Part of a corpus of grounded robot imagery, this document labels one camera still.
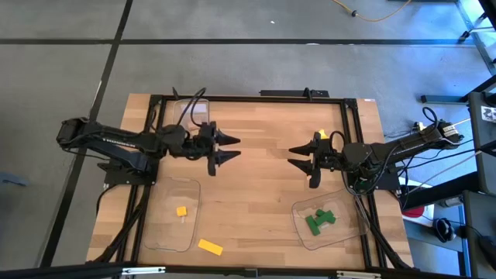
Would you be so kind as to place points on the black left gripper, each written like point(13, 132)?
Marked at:
point(201, 143)

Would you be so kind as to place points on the black power strip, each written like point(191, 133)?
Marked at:
point(286, 93)

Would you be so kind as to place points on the yellow arch block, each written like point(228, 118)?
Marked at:
point(323, 135)

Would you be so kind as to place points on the black floor beam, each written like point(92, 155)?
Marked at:
point(438, 191)

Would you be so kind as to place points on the black equipment case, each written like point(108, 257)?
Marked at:
point(482, 155)

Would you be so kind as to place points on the grey metal table frame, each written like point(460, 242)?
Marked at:
point(474, 27)

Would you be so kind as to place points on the red round object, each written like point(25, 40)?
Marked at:
point(414, 212)

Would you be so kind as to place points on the yellow flat rectangular block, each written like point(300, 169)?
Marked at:
point(210, 246)

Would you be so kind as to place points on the long green wooden block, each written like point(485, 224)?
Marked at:
point(312, 226)

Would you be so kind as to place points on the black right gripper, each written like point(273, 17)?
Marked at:
point(329, 157)

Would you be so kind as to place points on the silver metal bracket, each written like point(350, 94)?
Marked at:
point(358, 274)

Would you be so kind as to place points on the black headphones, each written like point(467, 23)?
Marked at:
point(444, 229)

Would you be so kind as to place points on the clear plastic bin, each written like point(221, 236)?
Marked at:
point(341, 232)
point(203, 116)
point(166, 232)

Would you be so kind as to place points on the white marker sticker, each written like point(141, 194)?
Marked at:
point(489, 113)

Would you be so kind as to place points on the yellow square block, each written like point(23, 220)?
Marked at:
point(181, 211)

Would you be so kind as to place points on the small green wooden block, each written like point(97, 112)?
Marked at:
point(329, 219)
point(320, 212)

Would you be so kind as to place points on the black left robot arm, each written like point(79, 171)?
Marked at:
point(116, 141)

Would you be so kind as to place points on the black aluminium rig frame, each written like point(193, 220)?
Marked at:
point(252, 99)

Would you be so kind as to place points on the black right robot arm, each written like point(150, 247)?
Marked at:
point(387, 149)

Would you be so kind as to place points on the grey desk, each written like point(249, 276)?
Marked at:
point(438, 255)

